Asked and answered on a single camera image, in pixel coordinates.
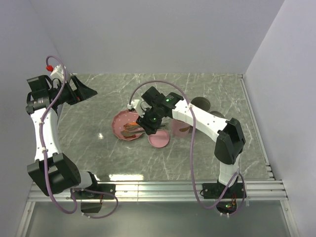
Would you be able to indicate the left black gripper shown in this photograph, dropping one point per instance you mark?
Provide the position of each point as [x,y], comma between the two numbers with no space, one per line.
[82,92]

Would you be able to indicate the grey cylindrical lunch container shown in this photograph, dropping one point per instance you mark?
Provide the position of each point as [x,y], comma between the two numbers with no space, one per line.
[202,103]

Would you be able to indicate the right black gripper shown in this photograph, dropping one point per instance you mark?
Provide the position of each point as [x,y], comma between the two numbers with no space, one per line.
[151,129]

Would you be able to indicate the grey round lid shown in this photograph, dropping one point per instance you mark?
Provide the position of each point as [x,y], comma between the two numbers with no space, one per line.
[217,114]

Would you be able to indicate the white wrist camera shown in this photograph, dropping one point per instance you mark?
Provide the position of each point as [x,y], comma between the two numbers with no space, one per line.
[58,73]
[137,106]

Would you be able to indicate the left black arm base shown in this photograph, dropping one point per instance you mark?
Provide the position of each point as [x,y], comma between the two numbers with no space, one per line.
[91,201]

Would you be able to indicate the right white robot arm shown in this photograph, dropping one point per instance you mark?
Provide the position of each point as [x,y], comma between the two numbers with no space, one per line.
[227,134]

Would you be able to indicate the metal kitchen tongs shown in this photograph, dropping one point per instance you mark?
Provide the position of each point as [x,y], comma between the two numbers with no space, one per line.
[133,128]

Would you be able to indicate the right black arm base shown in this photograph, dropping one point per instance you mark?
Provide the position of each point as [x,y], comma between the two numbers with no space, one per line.
[236,195]

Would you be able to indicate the pink scalloped dotted plate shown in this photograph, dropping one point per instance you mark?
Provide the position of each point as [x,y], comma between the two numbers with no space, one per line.
[120,120]

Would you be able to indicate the pink round lid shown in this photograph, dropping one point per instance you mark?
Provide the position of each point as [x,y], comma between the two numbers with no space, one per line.
[160,139]

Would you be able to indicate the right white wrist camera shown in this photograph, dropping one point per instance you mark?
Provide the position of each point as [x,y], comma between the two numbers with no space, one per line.
[137,106]

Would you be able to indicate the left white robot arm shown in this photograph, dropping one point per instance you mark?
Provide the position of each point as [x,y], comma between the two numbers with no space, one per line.
[42,106]

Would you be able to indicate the pink cylindrical lunch container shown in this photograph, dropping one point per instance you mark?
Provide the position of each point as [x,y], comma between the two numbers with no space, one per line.
[179,128]

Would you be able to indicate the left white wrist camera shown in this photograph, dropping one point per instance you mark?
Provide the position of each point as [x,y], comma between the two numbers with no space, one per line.
[58,73]

